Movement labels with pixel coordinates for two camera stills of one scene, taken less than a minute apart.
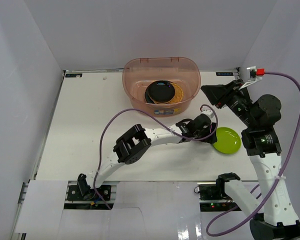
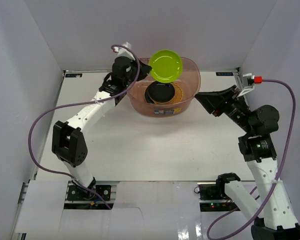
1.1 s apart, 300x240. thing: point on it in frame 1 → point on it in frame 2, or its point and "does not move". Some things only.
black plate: (161, 91) does not move
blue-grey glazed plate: (147, 98) does not move
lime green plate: (228, 141) → (167, 66)
